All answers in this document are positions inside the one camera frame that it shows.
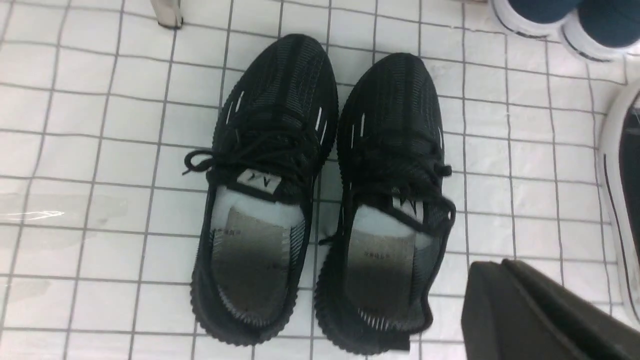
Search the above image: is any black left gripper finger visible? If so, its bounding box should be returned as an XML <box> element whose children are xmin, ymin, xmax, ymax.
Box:
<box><xmin>461</xmin><ymin>259</ymin><xmax>640</xmax><ymax>360</ymax></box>

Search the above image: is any black knit sneaker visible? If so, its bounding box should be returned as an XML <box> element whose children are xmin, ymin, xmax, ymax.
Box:
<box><xmin>314</xmin><ymin>53</ymin><xmax>457</xmax><ymax>356</ymax></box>
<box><xmin>183</xmin><ymin>33</ymin><xmax>339</xmax><ymax>347</ymax></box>

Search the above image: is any metal shoe rack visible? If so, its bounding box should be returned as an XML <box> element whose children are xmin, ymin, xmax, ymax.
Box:
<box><xmin>150</xmin><ymin>0</ymin><xmax>184</xmax><ymax>30</ymax></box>

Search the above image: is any black canvas sneaker left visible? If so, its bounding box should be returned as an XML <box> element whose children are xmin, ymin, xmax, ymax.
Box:
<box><xmin>598</xmin><ymin>80</ymin><xmax>640</xmax><ymax>325</ymax></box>

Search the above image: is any navy canvas shoe left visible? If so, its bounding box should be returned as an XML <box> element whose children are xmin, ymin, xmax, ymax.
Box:
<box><xmin>487</xmin><ymin>0</ymin><xmax>581</xmax><ymax>39</ymax></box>

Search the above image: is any navy canvas shoe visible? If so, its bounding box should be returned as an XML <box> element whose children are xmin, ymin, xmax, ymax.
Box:
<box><xmin>487</xmin><ymin>0</ymin><xmax>581</xmax><ymax>39</ymax></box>
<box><xmin>558</xmin><ymin>0</ymin><xmax>640</xmax><ymax>63</ymax></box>

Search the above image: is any navy canvas shoe right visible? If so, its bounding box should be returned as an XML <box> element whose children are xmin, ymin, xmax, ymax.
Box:
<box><xmin>558</xmin><ymin>0</ymin><xmax>640</xmax><ymax>63</ymax></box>

